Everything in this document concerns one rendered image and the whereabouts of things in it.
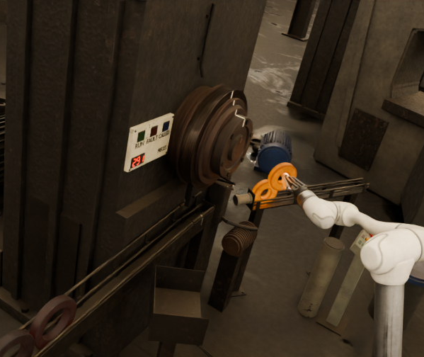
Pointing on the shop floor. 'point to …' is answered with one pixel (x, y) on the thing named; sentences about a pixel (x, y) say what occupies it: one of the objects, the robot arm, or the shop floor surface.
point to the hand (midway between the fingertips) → (283, 173)
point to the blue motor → (273, 151)
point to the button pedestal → (328, 319)
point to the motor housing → (230, 264)
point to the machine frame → (101, 139)
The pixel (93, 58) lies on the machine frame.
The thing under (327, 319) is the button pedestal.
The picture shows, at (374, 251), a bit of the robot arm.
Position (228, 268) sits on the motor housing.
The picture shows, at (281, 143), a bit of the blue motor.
